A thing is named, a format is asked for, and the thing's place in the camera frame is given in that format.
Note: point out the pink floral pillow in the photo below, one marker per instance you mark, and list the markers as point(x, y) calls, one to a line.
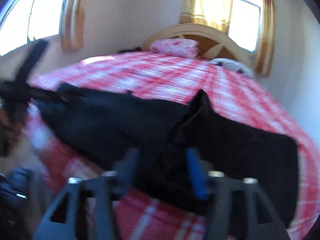
point(177, 47)

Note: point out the dark item beside bed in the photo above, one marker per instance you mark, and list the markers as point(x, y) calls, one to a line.
point(136, 49)

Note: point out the red plaid bed sheet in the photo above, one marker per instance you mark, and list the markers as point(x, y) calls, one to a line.
point(153, 76)

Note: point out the person left hand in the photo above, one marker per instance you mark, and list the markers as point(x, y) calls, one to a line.
point(10, 131)

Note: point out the side window yellow curtain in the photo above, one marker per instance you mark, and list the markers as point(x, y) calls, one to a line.
point(72, 24)

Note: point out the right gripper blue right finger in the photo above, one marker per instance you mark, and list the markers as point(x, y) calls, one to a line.
point(210, 187)

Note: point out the cream wooden headboard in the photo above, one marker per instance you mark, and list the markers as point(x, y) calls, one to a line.
point(211, 42)

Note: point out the black pants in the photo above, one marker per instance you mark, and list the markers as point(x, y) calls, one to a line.
point(102, 126)

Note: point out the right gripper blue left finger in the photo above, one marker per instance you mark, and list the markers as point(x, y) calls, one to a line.
point(113, 185)

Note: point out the head window left curtain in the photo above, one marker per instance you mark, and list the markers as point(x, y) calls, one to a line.
point(212, 13)

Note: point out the head window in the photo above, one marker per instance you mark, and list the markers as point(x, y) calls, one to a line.
point(245, 23)

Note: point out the white black patterned pillow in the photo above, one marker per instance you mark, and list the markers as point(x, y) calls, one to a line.
point(233, 65)

